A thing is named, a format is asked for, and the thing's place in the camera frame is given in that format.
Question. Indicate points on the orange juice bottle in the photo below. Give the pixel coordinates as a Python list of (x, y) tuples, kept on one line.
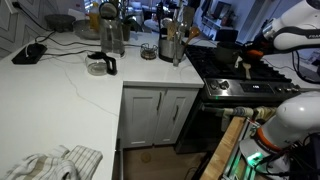
[(94, 16)]

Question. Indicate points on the stainless black gas range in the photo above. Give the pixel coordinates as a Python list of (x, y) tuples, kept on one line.
[(220, 71)]

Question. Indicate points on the grey flat device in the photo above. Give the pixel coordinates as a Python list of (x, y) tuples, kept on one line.
[(310, 73)]

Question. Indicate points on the grey cabinet door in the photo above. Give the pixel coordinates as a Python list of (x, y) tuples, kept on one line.
[(141, 116), (175, 115)]

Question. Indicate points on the grey wide bowl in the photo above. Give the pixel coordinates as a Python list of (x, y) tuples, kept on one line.
[(83, 29)]

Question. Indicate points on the metal utensil crock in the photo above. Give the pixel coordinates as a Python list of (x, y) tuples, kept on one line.
[(169, 50)]

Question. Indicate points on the potted green plant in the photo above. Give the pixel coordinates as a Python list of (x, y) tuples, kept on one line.
[(127, 28)]

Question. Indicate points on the beige hanging cloth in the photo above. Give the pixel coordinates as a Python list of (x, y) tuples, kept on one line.
[(266, 113)]

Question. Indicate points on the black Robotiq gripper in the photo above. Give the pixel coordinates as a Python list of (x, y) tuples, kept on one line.
[(262, 45)]

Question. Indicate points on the black dining chair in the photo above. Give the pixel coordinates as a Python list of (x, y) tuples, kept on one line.
[(227, 35)]

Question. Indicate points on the blue grey hanging cloth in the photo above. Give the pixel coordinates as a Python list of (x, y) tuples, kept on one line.
[(238, 111)]

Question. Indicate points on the black long utensil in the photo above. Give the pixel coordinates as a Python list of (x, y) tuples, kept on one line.
[(160, 15)]

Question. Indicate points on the dark ribbed bowl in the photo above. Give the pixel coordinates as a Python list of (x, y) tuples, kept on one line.
[(60, 21)]

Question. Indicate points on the round wooden spoon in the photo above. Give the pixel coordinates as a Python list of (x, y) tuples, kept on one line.
[(193, 32)]

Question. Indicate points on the light wooden utensil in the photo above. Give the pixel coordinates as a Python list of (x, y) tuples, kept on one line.
[(171, 30)]

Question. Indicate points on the small silver stove knob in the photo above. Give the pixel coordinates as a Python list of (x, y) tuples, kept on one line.
[(287, 89), (294, 88), (279, 89)]

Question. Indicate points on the wooden flat spatula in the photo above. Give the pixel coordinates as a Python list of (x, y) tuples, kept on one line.
[(247, 67)]

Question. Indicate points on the orange spatula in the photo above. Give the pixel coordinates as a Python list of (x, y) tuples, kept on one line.
[(238, 60)]

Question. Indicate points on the striped beige dish towel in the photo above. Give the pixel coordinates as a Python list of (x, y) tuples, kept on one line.
[(60, 163)]

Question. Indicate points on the wooden cart top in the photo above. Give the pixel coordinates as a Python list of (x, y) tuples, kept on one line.
[(221, 153)]

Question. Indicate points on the black flat kitchen scale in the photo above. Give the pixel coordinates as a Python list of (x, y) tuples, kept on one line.
[(29, 54)]

